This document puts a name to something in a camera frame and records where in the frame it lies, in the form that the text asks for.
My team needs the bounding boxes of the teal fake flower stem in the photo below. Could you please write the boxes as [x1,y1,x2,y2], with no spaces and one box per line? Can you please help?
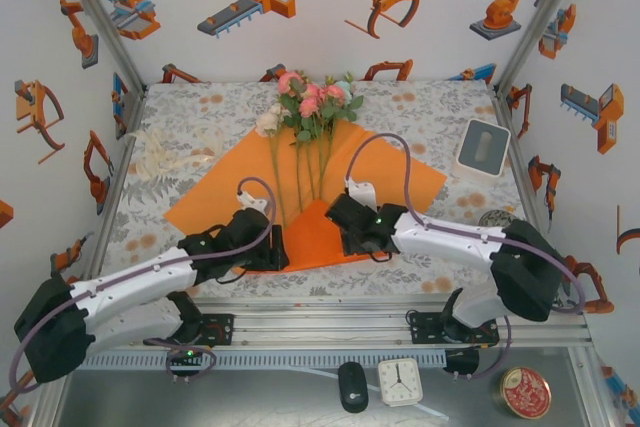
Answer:
[319,74,365,198]

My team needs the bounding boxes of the white slotted cable duct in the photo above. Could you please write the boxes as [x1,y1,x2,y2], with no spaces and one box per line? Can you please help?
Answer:
[67,352,448,369]

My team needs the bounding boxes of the black controller board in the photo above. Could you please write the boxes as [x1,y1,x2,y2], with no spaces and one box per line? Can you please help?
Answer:
[443,349,480,381]
[166,346,206,373]

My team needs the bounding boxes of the orange wrapping paper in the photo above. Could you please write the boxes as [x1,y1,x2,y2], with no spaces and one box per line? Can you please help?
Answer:
[163,124,449,276]

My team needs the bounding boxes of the black computer mouse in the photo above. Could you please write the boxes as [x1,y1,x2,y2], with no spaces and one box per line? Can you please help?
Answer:
[337,361,370,414]

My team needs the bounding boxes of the pale pink rose flower stem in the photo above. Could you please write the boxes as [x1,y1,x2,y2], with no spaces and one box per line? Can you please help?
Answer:
[267,101,306,216]

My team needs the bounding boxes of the aluminium frame cross rails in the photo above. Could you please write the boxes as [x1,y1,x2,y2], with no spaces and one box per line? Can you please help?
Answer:
[47,296,594,348]

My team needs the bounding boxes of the cream printed ribbon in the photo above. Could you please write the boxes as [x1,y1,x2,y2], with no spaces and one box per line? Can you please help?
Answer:
[127,124,226,182]

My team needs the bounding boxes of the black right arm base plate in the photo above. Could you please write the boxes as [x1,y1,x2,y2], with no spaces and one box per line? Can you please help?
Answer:
[409,311,500,347]

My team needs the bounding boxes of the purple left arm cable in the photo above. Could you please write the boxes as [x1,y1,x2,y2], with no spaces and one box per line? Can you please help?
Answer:
[7,176,278,395]

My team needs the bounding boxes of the cream rose fake flower stem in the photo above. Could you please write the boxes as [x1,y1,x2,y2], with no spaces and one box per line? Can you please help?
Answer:
[254,114,289,228]

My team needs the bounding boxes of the floral patterned tablecloth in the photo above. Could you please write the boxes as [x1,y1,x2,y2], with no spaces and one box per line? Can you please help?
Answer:
[102,79,556,298]

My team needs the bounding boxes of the white square clock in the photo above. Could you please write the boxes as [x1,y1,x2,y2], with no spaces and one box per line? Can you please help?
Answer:
[377,357,425,408]

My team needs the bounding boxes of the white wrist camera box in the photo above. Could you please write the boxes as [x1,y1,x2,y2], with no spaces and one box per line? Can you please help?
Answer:
[235,190,269,212]
[343,179,377,208]

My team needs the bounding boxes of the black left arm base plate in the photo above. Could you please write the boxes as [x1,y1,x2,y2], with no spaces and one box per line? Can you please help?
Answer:
[143,313,235,347]

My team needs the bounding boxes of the aluminium corner post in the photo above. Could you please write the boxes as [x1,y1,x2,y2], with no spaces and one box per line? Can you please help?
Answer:
[492,0,594,91]
[49,0,147,91]

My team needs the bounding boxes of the patterned ceramic dish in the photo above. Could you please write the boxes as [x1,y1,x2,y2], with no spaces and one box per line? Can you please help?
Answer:
[477,208,521,228]

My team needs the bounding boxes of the red gold round tin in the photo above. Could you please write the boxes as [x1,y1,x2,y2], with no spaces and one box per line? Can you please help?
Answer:
[499,366,553,421]

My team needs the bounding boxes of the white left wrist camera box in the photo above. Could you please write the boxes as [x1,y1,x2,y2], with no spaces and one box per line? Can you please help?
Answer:
[235,190,269,212]

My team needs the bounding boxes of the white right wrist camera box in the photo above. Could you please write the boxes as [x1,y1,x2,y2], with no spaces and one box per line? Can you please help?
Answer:
[343,179,377,208]

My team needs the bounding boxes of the white grey tissue box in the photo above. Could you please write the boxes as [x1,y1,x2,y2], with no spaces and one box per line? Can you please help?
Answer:
[451,118,512,179]

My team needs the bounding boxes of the aluminium side rail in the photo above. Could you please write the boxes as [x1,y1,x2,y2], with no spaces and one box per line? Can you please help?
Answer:
[82,81,149,308]

